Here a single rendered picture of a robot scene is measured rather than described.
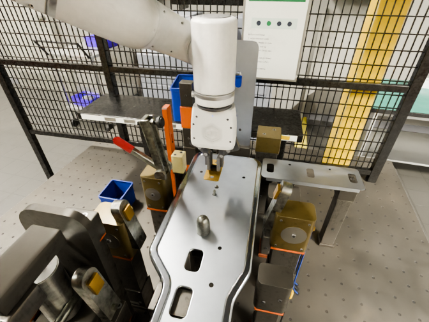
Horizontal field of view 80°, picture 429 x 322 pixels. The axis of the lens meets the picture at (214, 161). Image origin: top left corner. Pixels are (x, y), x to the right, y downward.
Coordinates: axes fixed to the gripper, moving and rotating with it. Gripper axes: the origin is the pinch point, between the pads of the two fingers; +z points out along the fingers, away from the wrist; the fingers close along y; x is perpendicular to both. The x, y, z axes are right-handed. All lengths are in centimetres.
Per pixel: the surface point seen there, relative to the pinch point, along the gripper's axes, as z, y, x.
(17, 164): 111, -218, 104
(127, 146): -1.8, -22.7, -0.9
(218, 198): 11.2, 1.4, -1.4
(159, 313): 10.8, -3.0, -32.1
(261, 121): 8.2, 9.9, 40.0
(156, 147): -3.2, -14.2, -1.9
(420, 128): 107, 189, 255
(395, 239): 41, 63, 21
